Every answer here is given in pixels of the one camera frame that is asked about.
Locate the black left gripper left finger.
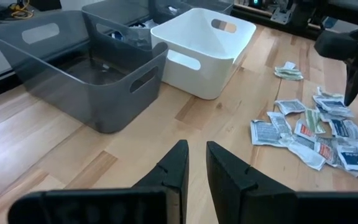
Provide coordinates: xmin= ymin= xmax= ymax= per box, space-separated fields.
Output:
xmin=7 ymin=139 xmax=190 ymax=224

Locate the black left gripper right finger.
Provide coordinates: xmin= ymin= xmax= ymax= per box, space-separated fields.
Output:
xmin=206 ymin=141 xmax=358 ymax=224

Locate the white blue print packet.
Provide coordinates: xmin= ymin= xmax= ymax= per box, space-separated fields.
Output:
xmin=312 ymin=95 xmax=354 ymax=119

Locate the white drug facts packet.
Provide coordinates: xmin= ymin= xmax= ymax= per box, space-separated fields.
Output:
xmin=286 ymin=136 xmax=327 ymax=172
xmin=250 ymin=119 xmax=287 ymax=148
xmin=274 ymin=98 xmax=306 ymax=116
xmin=267 ymin=111 xmax=293 ymax=139

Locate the white packet red label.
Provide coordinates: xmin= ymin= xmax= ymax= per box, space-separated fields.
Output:
xmin=293 ymin=119 xmax=319 ymax=143
xmin=315 ymin=141 xmax=338 ymax=167

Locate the translucent grey plastic bin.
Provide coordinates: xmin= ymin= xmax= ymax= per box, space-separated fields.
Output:
xmin=81 ymin=0 xmax=167 ymax=68
xmin=0 ymin=10 xmax=169 ymax=134
xmin=149 ymin=0 xmax=234 ymax=25

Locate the white plastic bin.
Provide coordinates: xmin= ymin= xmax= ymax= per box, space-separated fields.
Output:
xmin=150 ymin=7 xmax=257 ymax=101

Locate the black rectangular box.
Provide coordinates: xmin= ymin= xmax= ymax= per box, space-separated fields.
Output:
xmin=29 ymin=0 xmax=63 ymax=12

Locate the grey metal bracket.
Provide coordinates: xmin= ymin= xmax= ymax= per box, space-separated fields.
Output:
xmin=270 ymin=6 xmax=293 ymax=26

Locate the yellow cable coil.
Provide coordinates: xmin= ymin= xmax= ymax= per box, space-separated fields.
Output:
xmin=9 ymin=0 xmax=35 ymax=19

